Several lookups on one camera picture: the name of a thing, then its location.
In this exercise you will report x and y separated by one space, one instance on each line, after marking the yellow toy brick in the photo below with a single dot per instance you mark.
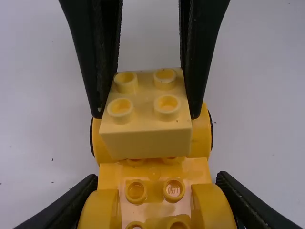
143 140

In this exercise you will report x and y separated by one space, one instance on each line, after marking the yellow toy car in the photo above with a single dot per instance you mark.
109 171

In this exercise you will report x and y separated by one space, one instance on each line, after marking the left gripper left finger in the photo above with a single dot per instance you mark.
59 205

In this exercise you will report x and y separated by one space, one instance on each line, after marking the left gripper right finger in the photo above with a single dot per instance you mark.
257 210

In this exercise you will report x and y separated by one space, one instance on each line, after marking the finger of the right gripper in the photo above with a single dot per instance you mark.
95 47
202 47

